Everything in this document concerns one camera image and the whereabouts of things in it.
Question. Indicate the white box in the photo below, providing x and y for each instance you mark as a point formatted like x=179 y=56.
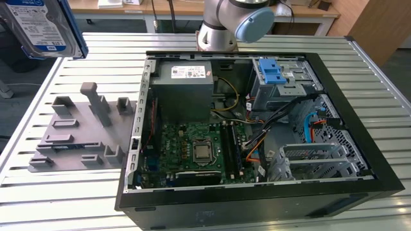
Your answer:
x=132 y=2
x=111 y=4

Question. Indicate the wooden desk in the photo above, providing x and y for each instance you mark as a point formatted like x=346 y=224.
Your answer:
x=128 y=10

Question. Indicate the brown wooden cabinet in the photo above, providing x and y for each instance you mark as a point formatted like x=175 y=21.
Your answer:
x=379 y=24

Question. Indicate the RAM stick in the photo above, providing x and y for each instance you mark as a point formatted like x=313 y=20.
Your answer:
x=238 y=154
x=64 y=147

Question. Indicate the grey power supply unit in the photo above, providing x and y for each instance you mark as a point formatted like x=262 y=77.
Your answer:
x=183 y=101

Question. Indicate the black bin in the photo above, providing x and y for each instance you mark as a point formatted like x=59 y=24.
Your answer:
x=19 y=65

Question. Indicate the hard disk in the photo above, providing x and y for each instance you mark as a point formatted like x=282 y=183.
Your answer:
x=42 y=24

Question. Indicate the green motherboard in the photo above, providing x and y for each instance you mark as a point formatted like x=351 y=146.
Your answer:
x=174 y=144

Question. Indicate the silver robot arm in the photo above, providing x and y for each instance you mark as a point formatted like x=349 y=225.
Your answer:
x=222 y=36

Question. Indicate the metal optical drive cage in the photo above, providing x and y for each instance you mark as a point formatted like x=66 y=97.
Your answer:
x=266 y=96

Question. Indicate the black PC case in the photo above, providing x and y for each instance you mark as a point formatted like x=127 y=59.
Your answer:
x=256 y=207

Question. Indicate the metal disk bay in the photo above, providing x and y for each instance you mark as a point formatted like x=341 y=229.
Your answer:
x=318 y=160

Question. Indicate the silver CPU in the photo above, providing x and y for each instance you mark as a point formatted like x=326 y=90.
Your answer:
x=203 y=152

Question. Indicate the grey parts rack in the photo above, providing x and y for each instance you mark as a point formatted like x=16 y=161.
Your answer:
x=87 y=134

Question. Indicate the CPU socket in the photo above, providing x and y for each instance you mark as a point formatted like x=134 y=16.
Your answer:
x=203 y=140

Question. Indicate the blue plastic drive latch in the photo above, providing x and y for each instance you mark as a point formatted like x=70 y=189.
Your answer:
x=268 y=66

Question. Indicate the black graphics card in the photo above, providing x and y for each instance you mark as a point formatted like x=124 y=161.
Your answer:
x=198 y=179

